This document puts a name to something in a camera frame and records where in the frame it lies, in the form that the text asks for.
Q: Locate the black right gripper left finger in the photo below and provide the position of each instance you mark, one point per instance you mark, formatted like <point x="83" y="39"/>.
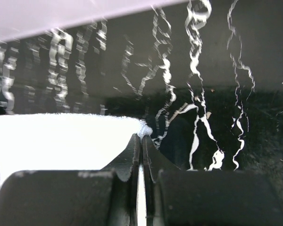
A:
<point x="105" y="197"/>

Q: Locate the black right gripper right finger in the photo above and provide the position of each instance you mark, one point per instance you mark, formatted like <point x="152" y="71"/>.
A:
<point x="175" y="197"/>

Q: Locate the light blue terry towel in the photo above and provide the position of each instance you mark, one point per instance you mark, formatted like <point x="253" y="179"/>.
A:
<point x="68" y="141"/>

